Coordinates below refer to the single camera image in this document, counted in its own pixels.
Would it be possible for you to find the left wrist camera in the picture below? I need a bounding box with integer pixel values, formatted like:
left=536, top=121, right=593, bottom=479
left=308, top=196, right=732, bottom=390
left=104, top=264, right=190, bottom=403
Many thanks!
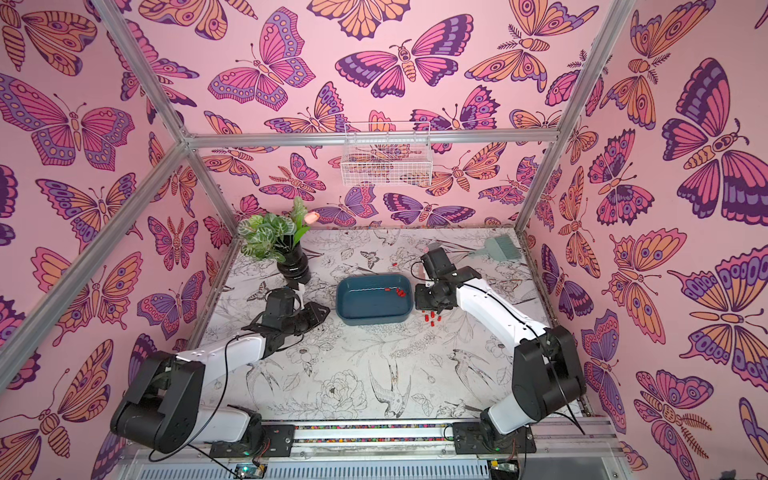
left=261, top=287, right=301, bottom=328

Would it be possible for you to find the green plant in black vase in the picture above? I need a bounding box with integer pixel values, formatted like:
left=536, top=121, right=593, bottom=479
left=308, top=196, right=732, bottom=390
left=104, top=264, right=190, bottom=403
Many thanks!
left=237, top=198, right=318, bottom=286

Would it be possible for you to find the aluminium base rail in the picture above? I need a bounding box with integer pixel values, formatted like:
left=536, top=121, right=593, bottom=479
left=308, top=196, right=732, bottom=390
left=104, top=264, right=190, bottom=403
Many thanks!
left=112, top=417, right=633, bottom=479

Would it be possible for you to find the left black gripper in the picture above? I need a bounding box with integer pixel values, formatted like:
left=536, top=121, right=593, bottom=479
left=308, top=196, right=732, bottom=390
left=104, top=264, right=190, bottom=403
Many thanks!
left=282, top=301, right=331, bottom=339

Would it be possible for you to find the green dustpan brush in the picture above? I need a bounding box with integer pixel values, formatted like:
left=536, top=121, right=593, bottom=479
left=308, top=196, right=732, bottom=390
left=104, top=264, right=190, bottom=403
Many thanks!
left=469, top=235, right=522, bottom=262

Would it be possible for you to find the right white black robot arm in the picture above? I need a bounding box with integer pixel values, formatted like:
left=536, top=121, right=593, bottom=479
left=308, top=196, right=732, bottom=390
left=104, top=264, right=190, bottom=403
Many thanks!
left=414, top=279, right=587, bottom=437

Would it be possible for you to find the teal plastic storage box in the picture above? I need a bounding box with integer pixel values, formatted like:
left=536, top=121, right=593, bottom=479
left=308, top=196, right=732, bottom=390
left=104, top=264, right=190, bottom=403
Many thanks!
left=336, top=273, right=414, bottom=326

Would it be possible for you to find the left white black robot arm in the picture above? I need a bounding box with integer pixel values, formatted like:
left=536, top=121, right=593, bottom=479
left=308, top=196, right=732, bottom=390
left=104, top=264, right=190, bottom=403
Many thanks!
left=110, top=301, right=331, bottom=456

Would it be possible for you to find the white wire basket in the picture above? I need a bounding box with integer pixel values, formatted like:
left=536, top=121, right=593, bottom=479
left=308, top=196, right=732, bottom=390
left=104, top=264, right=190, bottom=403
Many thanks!
left=338, top=121, right=434, bottom=188

